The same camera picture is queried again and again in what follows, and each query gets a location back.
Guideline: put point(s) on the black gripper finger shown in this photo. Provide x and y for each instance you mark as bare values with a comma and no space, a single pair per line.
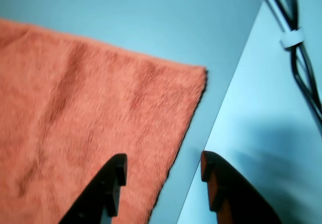
236,196
105,183

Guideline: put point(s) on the orange terry towel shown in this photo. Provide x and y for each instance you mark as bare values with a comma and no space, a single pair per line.
75,108

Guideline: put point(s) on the grey table mat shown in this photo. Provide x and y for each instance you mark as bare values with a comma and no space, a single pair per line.
151,20

